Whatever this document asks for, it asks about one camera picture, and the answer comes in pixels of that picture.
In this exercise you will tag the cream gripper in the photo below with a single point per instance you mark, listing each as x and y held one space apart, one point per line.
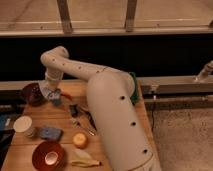
45 88

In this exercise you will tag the grey-blue towel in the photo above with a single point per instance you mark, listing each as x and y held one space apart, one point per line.
55 97

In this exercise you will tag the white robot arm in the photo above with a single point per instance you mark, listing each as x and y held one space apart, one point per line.
108 94

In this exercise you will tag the dark purple plastic cup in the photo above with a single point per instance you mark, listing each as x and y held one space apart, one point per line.
32 95

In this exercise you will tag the small white cup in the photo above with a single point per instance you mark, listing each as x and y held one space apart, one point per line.
51 158

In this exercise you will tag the orange carrot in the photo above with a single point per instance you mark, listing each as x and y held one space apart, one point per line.
66 95

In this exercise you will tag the black small clip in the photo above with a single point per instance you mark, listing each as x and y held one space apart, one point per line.
74 110

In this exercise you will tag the white lidded container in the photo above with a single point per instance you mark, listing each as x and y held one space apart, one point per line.
25 125

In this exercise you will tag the metal spoon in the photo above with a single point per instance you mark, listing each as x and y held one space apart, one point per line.
77 123

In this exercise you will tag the blue sponge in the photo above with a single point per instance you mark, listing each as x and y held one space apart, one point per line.
50 133

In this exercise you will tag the yellow round fruit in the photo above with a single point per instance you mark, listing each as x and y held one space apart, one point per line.
80 140

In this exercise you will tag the red bowl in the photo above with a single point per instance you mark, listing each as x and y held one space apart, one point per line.
38 157

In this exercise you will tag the green plastic tray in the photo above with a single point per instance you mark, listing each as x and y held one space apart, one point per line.
135 96

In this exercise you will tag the black handled utensil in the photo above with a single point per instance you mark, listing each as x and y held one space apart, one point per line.
89 116

